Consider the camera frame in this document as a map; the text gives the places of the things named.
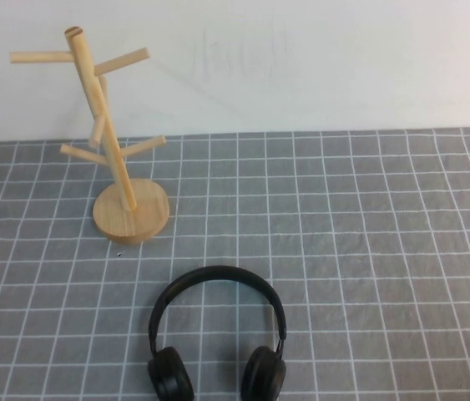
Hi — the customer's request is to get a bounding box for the black over-ear headphones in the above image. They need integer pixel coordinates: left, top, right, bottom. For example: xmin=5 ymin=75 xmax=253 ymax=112
xmin=146 ymin=265 xmax=289 ymax=401

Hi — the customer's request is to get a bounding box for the wooden branched headphone stand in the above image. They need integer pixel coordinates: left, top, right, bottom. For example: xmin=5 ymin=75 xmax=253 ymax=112
xmin=8 ymin=26 xmax=172 ymax=246

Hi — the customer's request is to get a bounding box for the grey white-checked tablecloth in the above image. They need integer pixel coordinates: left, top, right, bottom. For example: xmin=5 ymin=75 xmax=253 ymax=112
xmin=0 ymin=127 xmax=470 ymax=401

